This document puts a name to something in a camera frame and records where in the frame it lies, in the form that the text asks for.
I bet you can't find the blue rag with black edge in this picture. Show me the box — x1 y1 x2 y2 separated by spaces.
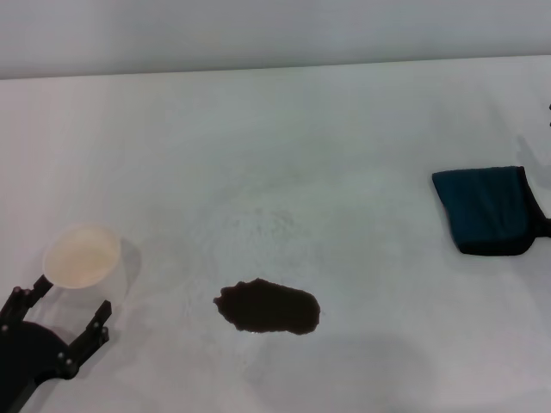
430 165 551 258

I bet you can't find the white paper cup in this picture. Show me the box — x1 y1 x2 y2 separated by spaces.
42 221 130 311

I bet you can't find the black water stain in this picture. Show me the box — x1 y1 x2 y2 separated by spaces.
212 277 323 336

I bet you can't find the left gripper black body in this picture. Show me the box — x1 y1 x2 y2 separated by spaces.
0 320 71 413

